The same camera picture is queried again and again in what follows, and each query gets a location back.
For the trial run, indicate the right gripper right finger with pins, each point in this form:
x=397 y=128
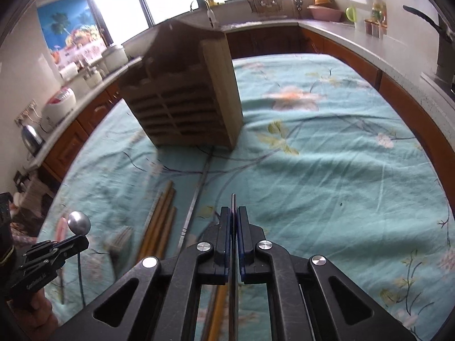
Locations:
x=255 y=264

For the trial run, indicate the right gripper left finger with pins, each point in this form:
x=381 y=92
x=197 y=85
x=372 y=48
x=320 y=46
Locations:
x=213 y=265

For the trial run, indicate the steel spoon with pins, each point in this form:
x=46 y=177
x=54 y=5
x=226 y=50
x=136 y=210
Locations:
x=80 y=225

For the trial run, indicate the wooden chopstick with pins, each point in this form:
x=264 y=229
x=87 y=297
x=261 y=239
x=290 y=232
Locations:
x=160 y=223
x=165 y=233
x=152 y=220

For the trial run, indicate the kitchen faucet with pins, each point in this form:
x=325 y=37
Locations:
x=210 y=14

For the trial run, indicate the left hand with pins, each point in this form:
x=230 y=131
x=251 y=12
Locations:
x=36 y=317

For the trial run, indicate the long steel utensil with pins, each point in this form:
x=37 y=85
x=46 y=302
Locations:
x=195 y=198

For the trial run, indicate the teal floral tablecloth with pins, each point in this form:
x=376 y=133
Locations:
x=323 y=164

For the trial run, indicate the steel kettle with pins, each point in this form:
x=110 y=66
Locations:
x=32 y=140

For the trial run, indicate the white rice cooker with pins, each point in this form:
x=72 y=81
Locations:
x=57 y=108

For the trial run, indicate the wooden utensil holder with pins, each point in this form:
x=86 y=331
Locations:
x=184 y=91

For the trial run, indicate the white pot with lid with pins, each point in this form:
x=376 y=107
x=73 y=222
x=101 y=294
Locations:
x=115 y=57

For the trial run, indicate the pink bowl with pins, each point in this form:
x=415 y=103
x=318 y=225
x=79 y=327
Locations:
x=325 y=14

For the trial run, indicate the tropical wall poster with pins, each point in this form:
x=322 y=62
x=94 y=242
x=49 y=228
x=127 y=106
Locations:
x=70 y=32

